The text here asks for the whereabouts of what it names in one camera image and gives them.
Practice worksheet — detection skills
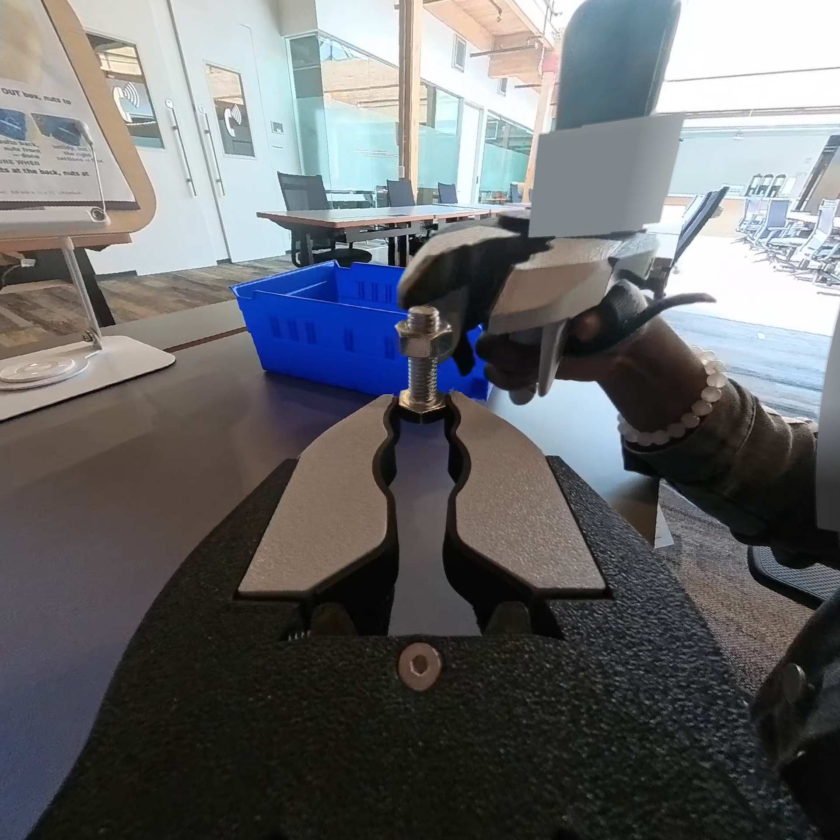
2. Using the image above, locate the steel hex nut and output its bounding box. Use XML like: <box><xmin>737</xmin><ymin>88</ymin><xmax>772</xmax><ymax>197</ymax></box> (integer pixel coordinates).
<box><xmin>395</xmin><ymin>327</ymin><xmax>455</xmax><ymax>360</ymax></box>

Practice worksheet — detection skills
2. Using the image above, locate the printed instruction sheet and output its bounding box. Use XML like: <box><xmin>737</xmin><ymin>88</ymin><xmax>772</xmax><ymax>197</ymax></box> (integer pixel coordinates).
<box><xmin>0</xmin><ymin>0</ymin><xmax>137</xmax><ymax>212</ymax></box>

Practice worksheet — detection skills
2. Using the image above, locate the person's right forearm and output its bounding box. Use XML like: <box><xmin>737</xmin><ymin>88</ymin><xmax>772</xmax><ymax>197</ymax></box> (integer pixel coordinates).
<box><xmin>622</xmin><ymin>379</ymin><xmax>821</xmax><ymax>547</ymax></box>

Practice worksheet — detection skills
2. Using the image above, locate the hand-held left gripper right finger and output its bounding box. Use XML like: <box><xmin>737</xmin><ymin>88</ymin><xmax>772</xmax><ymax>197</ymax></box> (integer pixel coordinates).
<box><xmin>444</xmin><ymin>390</ymin><xmax>609</xmax><ymax>636</ymax></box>

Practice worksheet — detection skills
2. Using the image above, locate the blue plastic bin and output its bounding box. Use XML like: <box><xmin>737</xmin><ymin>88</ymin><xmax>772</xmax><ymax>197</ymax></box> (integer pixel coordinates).
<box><xmin>230</xmin><ymin>260</ymin><xmax>494</xmax><ymax>401</ymax></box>

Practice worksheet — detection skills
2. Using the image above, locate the person's right hand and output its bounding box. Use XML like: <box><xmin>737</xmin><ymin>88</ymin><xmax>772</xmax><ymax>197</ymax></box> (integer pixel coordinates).
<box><xmin>476</xmin><ymin>317</ymin><xmax>708</xmax><ymax>429</ymax></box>

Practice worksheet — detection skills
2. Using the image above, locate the person's dark denim jacket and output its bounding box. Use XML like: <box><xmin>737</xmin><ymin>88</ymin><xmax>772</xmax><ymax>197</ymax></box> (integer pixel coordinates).
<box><xmin>750</xmin><ymin>591</ymin><xmax>840</xmax><ymax>829</ymax></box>

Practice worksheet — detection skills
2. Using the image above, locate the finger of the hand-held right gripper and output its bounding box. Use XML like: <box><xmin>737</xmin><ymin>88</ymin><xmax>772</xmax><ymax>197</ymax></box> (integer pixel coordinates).
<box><xmin>397</xmin><ymin>225</ymin><xmax>552</xmax><ymax>378</ymax></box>
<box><xmin>487</xmin><ymin>244</ymin><xmax>622</xmax><ymax>399</ymax></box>

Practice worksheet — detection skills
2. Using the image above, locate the wooden instruction board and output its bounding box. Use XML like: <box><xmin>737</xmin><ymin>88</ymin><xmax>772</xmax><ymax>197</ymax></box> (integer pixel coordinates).
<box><xmin>0</xmin><ymin>0</ymin><xmax>158</xmax><ymax>255</ymax></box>

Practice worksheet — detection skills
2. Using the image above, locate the steel hex bolt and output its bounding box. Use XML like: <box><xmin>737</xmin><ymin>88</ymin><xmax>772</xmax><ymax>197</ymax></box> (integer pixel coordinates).
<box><xmin>395</xmin><ymin>305</ymin><xmax>454</xmax><ymax>422</ymax></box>

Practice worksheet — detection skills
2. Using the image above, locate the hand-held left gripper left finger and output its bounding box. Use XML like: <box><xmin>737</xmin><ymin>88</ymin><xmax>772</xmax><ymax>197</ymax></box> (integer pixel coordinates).
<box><xmin>236</xmin><ymin>394</ymin><xmax>403</xmax><ymax>636</ymax></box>

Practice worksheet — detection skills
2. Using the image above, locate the white beaded bracelet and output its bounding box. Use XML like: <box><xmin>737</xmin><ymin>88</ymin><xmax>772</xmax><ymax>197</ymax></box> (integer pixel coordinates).
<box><xmin>617</xmin><ymin>348</ymin><xmax>731</xmax><ymax>450</ymax></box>

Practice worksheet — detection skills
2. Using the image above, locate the black mesh chair armrest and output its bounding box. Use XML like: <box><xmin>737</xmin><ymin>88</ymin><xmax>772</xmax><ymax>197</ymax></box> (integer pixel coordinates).
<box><xmin>748</xmin><ymin>543</ymin><xmax>840</xmax><ymax>609</ymax></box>

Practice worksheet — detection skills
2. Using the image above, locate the wooden desk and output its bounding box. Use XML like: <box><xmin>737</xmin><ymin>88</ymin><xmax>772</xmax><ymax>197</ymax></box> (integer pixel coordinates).
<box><xmin>257</xmin><ymin>201</ymin><xmax>527</xmax><ymax>268</ymax></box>

